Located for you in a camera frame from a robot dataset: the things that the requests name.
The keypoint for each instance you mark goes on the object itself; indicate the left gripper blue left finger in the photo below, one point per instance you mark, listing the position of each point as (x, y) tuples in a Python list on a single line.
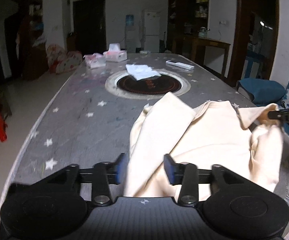
[(120, 168)]

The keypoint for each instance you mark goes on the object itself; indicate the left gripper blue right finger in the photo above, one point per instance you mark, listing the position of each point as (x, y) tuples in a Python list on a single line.
[(170, 168)]

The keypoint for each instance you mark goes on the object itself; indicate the cream garment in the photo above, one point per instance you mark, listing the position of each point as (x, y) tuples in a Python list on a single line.
[(212, 133)]

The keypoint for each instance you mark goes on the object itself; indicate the blue sofa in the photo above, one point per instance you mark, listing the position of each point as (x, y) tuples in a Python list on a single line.
[(263, 92)]

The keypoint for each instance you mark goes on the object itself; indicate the round black induction cooktop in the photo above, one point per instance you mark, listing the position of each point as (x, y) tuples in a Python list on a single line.
[(123, 85)]

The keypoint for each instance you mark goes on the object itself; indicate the white remote control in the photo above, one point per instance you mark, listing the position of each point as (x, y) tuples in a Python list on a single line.
[(180, 65)]

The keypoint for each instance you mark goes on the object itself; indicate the white paper on cooktop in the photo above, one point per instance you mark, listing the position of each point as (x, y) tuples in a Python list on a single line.
[(141, 71)]

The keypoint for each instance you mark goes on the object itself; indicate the dark wooden side table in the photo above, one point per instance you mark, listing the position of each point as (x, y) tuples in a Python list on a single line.
[(206, 50)]

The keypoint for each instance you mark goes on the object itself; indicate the small white pink tissue pack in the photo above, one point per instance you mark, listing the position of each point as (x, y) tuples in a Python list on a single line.
[(95, 60)]

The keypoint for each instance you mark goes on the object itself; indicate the white pink tissue box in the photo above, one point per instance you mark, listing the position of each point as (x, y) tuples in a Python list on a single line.
[(115, 54)]

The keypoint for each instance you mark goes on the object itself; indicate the floral fabric basket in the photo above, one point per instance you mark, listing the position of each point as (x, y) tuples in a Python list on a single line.
[(62, 61)]

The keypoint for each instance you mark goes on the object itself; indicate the dark wooden shelf cabinet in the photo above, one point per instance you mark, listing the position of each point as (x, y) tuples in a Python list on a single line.
[(185, 19)]

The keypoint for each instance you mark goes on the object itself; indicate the water dispenser with blue bottle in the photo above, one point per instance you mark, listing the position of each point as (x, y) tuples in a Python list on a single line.
[(130, 37)]

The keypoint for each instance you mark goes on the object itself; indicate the white refrigerator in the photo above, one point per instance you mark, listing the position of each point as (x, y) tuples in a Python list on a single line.
[(150, 31)]

